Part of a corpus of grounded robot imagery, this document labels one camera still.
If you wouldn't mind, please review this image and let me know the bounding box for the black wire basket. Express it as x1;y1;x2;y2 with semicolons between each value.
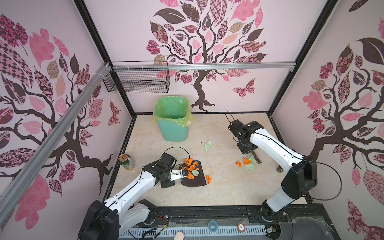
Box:
103;60;171;93

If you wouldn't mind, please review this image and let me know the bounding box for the aluminium frame bar left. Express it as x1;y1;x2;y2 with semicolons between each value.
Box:
1;63;111;224

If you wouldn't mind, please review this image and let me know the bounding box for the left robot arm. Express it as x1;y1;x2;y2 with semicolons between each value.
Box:
77;151;188;240

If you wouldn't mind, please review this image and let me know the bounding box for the brown bottle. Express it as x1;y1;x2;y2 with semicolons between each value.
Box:
276;166;284;173

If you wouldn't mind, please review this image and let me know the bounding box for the green trash bin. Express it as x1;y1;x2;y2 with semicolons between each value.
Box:
155;95;190;142

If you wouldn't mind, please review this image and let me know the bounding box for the aluminium frame bar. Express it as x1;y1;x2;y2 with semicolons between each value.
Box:
110;62;296;71
1;63;111;224

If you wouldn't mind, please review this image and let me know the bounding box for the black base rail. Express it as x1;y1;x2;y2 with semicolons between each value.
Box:
117;204;339;240

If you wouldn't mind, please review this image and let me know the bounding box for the white vented cable duct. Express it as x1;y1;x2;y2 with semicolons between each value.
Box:
119;226;266;240

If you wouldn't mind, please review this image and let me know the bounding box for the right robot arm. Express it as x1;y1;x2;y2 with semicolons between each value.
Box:
228;118;343;222

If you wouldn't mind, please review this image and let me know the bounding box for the green drink can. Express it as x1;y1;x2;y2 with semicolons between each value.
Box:
118;154;135;171

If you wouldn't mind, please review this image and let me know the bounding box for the light green bin liner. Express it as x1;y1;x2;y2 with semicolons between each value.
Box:
153;96;194;127

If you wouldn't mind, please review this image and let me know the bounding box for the dark brown hand brush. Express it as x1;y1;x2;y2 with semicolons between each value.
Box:
251;151;262;164

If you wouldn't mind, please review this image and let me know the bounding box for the dark brown dustpan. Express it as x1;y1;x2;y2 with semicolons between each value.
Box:
180;159;207;188

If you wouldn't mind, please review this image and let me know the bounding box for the long orange paper scrap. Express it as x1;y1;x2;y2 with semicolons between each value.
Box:
182;158;199;180

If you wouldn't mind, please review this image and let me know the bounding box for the aluminium frame bar back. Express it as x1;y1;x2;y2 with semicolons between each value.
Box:
110;62;296;71

